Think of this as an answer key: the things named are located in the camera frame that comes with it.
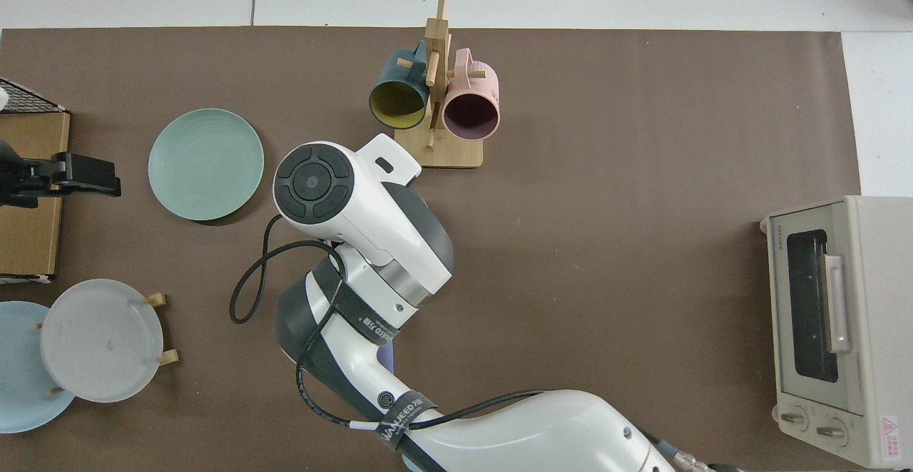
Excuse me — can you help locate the grey plate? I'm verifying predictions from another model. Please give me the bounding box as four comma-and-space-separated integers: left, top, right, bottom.
40, 279, 165, 404

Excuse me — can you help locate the brown table cloth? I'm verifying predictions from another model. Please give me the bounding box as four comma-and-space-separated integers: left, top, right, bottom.
0, 26, 864, 472

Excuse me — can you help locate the green plate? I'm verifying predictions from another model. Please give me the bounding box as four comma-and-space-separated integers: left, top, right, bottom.
148, 108, 265, 222

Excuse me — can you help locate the dark teal cup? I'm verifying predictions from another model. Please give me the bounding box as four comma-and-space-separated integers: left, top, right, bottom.
368, 39, 432, 130

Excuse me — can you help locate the wooden plate rack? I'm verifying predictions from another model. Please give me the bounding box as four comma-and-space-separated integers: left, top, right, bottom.
34, 292, 180, 396

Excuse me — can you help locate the pale toaster oven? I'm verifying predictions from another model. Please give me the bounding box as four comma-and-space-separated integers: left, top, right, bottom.
760, 196, 913, 470

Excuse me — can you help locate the wire basket with wooden floor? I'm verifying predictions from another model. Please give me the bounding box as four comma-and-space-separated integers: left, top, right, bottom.
0, 76, 72, 285

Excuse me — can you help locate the light blue plate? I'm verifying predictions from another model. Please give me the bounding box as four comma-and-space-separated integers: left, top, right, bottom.
0, 301, 76, 434

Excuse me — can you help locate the wooden cup stand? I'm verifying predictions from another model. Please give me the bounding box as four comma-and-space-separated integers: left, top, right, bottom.
394, 0, 484, 169

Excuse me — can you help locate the pink cup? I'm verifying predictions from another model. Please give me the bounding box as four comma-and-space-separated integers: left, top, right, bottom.
442, 48, 501, 141

